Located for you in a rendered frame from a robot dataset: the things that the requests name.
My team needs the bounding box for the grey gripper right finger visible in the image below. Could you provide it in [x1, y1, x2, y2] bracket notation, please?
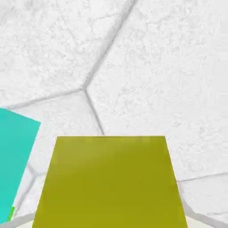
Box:
[185, 215, 213, 228]

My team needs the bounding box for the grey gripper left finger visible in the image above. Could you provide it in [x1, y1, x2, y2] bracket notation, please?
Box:
[15, 220, 35, 228]

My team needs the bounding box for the small olive yellow cube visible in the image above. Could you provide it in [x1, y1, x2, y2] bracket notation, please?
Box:
[32, 135, 189, 228]

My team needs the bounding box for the small green cube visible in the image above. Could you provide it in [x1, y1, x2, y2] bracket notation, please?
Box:
[8, 206, 15, 222]

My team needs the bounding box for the large turquoise box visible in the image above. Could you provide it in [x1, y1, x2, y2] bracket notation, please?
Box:
[0, 108, 42, 224]

